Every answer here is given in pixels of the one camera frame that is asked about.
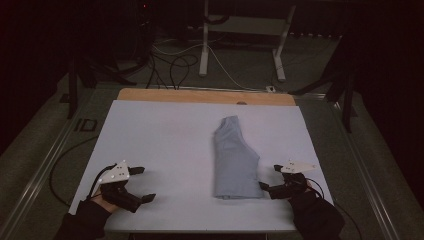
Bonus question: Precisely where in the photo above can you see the white floor cable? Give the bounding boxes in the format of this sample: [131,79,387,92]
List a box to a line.
[152,42,268,93]

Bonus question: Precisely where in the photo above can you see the aluminium floor rail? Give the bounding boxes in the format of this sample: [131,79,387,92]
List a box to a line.
[328,99,402,240]
[0,108,89,240]

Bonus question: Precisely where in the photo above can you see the person's left hand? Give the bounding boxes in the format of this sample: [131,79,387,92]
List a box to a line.
[89,191,122,214]

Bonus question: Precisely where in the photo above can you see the black stand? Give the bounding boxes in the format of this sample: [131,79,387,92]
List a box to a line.
[287,33,360,134]
[59,54,138,120]

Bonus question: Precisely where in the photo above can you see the black floor cables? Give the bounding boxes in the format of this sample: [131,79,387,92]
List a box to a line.
[145,52,200,91]

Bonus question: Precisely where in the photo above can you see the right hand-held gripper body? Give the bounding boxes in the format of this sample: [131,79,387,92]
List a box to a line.
[267,159,319,201]

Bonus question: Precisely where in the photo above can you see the white table mat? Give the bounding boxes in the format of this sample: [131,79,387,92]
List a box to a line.
[68,99,335,233]

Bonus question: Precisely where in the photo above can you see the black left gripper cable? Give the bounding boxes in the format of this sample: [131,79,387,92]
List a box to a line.
[48,134,118,208]

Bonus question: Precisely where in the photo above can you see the white metal stand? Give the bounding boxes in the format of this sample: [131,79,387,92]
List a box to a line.
[198,0,297,83]

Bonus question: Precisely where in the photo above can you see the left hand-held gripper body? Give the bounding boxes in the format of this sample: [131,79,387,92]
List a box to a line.
[96,159,144,214]

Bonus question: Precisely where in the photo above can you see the light blue tank top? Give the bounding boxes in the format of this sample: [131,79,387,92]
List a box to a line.
[212,115,265,201]

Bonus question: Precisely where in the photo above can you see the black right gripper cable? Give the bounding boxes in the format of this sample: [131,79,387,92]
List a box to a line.
[308,179,363,240]

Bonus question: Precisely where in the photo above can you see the person's right hand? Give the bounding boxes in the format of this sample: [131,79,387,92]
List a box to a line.
[301,179,316,198]

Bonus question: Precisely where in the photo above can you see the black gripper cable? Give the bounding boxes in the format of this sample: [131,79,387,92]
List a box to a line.
[48,134,118,208]
[308,179,363,240]

